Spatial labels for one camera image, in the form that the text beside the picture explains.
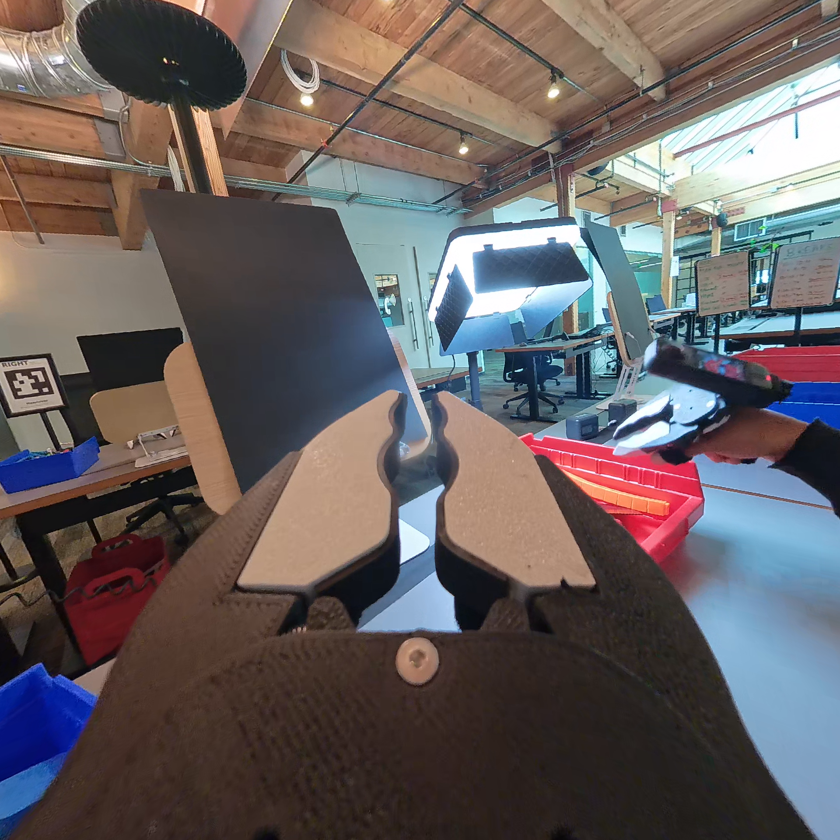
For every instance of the black round disc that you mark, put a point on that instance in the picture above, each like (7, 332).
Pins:
(161, 49)

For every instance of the studio light panel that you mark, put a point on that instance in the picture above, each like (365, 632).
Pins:
(518, 308)

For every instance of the silver air duct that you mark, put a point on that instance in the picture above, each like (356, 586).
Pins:
(39, 59)

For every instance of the fiducial marker sign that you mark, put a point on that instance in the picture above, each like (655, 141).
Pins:
(29, 387)

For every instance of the brown partition board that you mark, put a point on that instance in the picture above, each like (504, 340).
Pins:
(722, 283)
(804, 275)

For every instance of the black box device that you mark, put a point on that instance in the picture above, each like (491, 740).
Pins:
(622, 410)
(581, 426)

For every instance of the red storage tote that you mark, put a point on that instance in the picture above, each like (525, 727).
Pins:
(800, 364)

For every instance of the blue bin with white label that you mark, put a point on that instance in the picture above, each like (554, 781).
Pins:
(817, 400)

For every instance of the pale board on stand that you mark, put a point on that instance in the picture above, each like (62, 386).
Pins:
(131, 410)

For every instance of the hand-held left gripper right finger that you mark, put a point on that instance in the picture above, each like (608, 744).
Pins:
(512, 518)

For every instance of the red plastic bin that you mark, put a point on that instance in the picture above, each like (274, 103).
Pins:
(656, 538)

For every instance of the black flag panel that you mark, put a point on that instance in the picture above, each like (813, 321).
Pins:
(617, 282)

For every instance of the black light stand pole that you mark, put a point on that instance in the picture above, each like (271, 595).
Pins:
(474, 380)

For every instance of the ceiling light bulb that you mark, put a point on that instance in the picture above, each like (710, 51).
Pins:
(306, 98)

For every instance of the black board with pale rim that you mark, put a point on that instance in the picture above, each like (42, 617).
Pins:
(262, 328)

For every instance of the ceiling spot light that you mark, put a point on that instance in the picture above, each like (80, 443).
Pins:
(463, 147)
(553, 90)

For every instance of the black office chair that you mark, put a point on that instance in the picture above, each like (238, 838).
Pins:
(167, 515)
(531, 374)

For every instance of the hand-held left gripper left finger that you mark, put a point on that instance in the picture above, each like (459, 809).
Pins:
(321, 518)

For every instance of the orange tool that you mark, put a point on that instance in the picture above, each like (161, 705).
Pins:
(630, 502)

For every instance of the blue plastic bin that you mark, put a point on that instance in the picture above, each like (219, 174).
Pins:
(33, 728)
(46, 466)

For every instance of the black standing board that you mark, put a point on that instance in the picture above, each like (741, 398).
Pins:
(128, 358)

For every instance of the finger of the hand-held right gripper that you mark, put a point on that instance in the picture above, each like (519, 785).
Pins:
(646, 413)
(649, 441)

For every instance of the wooden office desk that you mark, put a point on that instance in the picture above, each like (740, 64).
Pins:
(558, 344)
(98, 479)
(439, 375)

